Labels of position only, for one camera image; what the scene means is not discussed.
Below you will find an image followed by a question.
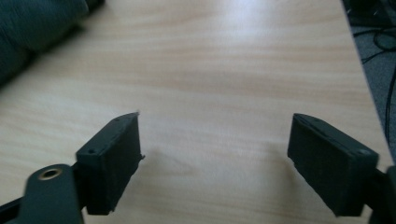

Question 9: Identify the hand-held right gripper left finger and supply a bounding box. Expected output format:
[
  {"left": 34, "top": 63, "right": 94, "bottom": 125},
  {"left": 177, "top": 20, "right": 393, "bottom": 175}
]
[{"left": 76, "top": 111, "right": 146, "bottom": 217}]

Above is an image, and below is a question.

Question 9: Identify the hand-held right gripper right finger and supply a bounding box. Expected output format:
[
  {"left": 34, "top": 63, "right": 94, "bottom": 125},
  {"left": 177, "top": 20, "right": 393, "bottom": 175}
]
[{"left": 287, "top": 112, "right": 381, "bottom": 217}]

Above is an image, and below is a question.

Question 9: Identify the dark cloth yellow lining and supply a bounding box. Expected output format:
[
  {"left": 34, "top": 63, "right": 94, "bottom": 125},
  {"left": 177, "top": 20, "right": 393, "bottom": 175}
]
[{"left": 0, "top": 0, "right": 92, "bottom": 88}]

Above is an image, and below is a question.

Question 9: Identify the black stand base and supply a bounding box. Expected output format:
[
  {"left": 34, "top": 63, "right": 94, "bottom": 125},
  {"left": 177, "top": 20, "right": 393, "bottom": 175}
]
[{"left": 341, "top": 0, "right": 396, "bottom": 28}]

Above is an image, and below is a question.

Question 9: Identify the long black floor cable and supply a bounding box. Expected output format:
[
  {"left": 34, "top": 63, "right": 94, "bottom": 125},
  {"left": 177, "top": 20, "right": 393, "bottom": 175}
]
[{"left": 384, "top": 65, "right": 396, "bottom": 147}]

